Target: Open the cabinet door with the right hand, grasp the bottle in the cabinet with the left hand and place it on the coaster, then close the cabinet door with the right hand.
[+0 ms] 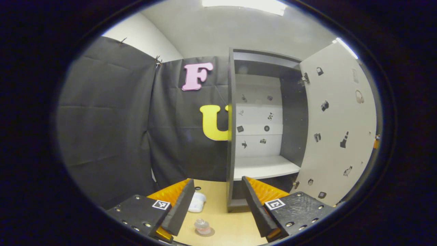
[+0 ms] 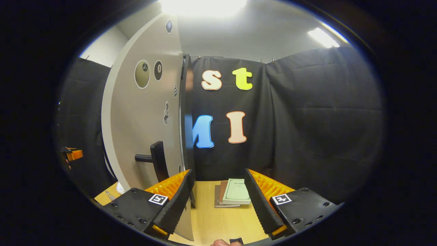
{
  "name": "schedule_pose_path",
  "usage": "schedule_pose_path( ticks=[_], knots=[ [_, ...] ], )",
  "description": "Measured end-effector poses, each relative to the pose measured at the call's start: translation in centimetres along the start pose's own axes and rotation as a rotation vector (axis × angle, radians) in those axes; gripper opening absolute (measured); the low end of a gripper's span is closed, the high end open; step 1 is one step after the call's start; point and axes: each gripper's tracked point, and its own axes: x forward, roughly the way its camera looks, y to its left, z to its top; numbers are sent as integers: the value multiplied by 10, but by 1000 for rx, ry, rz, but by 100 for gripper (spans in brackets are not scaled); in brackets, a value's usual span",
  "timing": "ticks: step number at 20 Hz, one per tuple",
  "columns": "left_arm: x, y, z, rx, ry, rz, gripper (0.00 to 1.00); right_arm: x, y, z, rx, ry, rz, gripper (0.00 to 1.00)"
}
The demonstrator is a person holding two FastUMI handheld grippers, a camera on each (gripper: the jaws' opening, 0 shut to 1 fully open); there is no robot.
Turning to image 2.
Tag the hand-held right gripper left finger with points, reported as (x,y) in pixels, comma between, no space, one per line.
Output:
(175,201)

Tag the black backdrop cloth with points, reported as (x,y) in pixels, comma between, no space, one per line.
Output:
(307,119)

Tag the large ceiling light panel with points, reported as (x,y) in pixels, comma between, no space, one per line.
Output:
(203,7)

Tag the dark grey cabinet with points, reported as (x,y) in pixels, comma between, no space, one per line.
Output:
(187,102)

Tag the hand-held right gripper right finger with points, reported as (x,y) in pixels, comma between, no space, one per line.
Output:
(261,201)

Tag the grey cabinet door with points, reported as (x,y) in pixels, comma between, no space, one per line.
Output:
(136,119)

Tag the pale green booklet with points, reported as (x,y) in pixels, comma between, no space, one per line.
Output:
(237,191)

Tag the small silver object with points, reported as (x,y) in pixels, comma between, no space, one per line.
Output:
(110,195)

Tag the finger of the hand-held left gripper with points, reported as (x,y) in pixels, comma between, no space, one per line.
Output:
(75,155)

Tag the small white object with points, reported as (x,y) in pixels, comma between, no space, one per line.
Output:
(120,188)

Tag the brown book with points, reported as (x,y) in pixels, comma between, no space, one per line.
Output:
(222,193)

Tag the narrow ceiling light panel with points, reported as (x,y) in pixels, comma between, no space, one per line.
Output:
(323,37)

